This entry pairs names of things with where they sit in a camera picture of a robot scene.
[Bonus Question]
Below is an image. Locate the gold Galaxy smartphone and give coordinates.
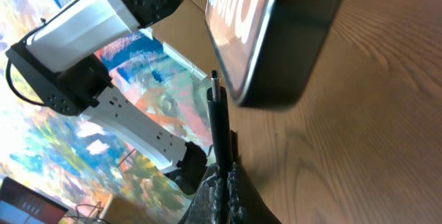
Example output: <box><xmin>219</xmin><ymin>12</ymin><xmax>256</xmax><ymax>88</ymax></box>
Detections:
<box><xmin>205</xmin><ymin>0</ymin><xmax>343</xmax><ymax>109</ymax></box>

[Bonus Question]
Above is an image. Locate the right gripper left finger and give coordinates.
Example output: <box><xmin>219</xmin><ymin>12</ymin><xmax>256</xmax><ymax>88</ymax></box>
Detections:
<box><xmin>178</xmin><ymin>164</ymin><xmax>224</xmax><ymax>224</ymax></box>

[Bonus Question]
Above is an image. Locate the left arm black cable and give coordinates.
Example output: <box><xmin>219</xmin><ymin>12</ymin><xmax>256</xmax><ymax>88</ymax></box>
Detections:
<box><xmin>5</xmin><ymin>0</ymin><xmax>108</xmax><ymax>107</ymax></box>

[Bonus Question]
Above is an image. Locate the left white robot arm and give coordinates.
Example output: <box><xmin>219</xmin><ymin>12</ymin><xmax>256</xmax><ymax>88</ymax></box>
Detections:
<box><xmin>6</xmin><ymin>0</ymin><xmax>207</xmax><ymax>195</ymax></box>

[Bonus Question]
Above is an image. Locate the black USB charging cable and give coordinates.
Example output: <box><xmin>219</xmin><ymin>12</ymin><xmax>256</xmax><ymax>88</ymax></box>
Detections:
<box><xmin>206</xmin><ymin>70</ymin><xmax>233</xmax><ymax>180</ymax></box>

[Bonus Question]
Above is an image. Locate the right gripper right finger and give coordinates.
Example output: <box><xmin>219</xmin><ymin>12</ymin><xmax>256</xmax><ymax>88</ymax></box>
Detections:
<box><xmin>227</xmin><ymin>162</ymin><xmax>280</xmax><ymax>224</ymax></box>

